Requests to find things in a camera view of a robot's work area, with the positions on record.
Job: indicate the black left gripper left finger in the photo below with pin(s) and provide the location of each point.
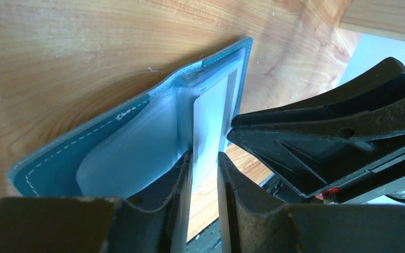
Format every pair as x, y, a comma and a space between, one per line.
154, 220

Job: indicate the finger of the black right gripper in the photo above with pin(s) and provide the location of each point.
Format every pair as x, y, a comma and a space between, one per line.
373, 89
287, 149

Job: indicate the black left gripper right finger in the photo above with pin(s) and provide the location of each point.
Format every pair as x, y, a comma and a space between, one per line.
252, 220

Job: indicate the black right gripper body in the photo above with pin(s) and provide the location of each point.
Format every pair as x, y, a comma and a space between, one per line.
368, 157

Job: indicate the blue leather card holder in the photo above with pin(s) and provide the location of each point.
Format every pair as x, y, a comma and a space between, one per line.
126, 148

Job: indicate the wooden shelf unit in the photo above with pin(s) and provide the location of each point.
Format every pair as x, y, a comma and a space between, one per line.
384, 18

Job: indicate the aluminium table edge rail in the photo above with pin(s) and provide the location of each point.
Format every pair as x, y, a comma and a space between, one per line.
204, 226

